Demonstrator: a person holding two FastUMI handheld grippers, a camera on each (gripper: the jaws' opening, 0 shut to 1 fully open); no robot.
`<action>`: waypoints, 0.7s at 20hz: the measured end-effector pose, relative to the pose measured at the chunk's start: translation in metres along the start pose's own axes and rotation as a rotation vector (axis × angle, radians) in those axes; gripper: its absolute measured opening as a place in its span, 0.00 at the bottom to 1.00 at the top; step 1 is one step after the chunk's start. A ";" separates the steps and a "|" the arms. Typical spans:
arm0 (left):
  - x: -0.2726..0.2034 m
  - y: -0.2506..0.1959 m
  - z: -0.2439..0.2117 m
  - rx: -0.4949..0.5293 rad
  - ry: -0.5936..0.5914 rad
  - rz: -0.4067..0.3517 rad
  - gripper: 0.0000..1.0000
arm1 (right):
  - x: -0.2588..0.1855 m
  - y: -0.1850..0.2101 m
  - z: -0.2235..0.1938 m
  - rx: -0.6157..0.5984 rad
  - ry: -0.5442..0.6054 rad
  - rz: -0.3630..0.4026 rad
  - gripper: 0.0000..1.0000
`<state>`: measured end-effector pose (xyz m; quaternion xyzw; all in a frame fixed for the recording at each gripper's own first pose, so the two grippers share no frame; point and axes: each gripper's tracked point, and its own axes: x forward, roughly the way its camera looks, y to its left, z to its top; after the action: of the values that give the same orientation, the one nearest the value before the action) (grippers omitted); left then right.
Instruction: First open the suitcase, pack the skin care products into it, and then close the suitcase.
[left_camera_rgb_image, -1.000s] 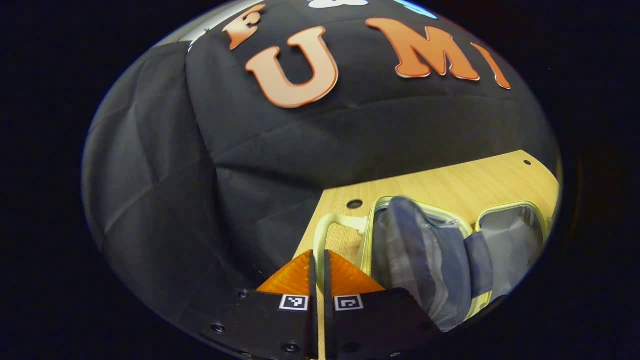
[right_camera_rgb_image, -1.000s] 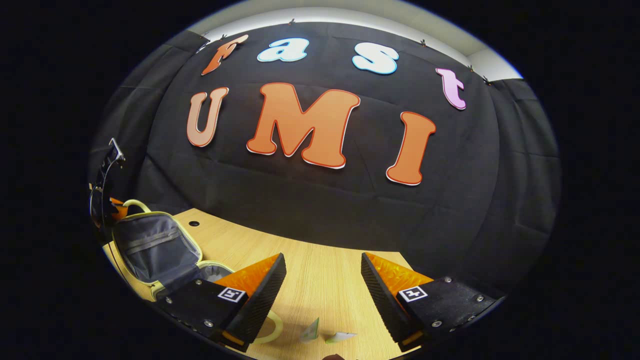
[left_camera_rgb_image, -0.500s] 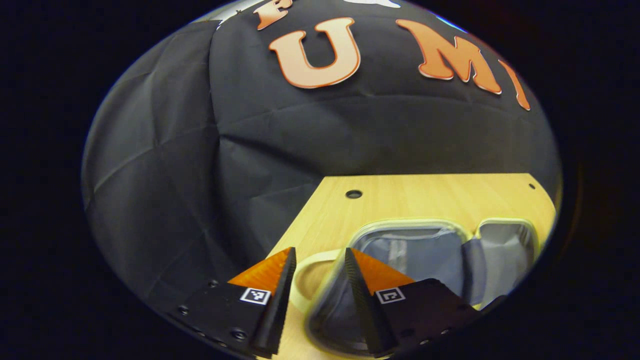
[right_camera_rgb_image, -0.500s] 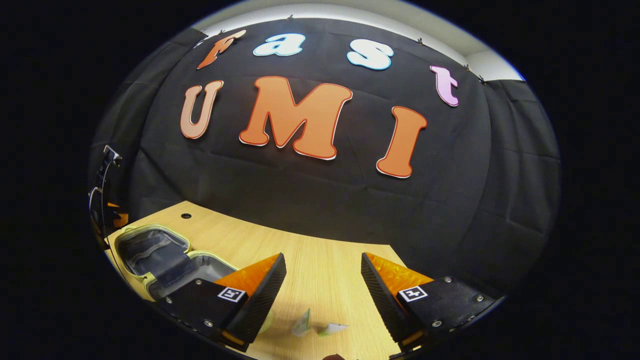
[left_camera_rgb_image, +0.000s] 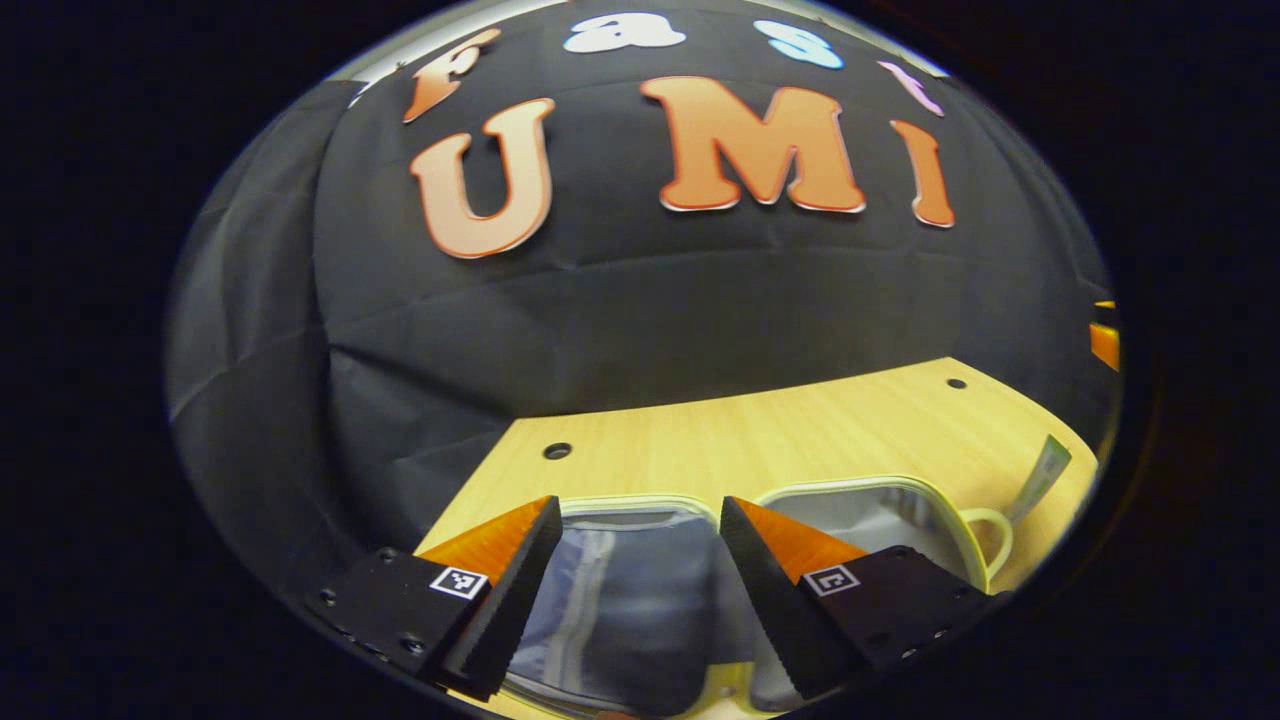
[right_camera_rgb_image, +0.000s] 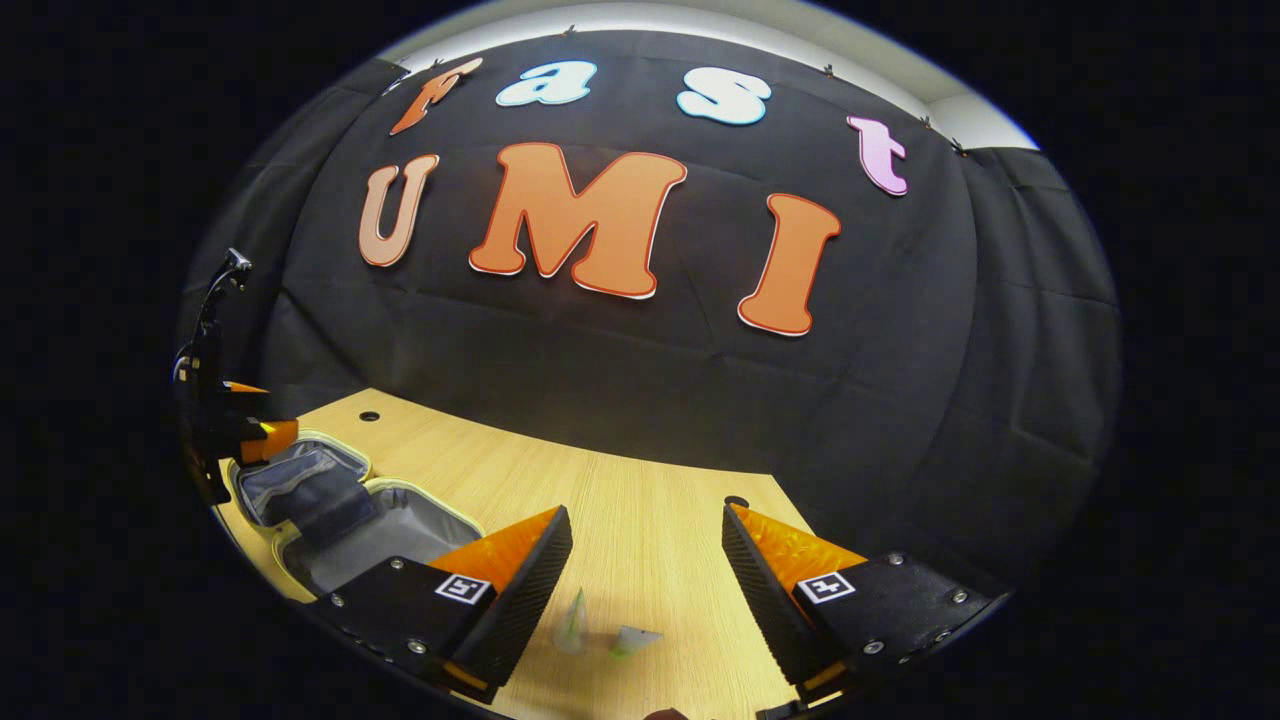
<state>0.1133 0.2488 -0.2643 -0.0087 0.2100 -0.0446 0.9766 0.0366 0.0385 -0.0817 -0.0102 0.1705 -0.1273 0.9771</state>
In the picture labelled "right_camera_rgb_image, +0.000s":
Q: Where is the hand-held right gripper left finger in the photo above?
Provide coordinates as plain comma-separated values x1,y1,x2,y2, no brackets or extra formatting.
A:
315,505,574,706

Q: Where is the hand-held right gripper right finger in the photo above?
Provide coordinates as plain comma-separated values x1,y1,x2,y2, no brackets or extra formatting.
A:
720,500,1006,716

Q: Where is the green label skin care tube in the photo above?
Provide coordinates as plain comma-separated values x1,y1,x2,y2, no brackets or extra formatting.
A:
553,587,591,658

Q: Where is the white skin care tube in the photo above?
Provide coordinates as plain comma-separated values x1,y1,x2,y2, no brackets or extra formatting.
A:
608,625,664,661

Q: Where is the pale yellow suitcase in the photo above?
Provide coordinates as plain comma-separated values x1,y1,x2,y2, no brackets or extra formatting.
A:
225,430,486,601

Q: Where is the black backdrop cloth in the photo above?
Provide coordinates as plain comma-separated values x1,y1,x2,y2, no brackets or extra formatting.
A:
175,28,1121,601

